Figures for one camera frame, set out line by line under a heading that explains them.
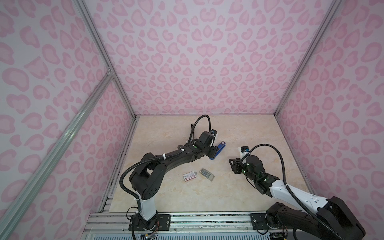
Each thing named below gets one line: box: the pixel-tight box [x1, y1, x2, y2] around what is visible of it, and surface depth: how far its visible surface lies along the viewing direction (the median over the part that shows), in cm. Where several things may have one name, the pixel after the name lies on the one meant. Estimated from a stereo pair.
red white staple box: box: [182, 171, 196, 182], surface depth 90 cm
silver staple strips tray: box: [199, 167, 215, 182], surface depth 92 cm
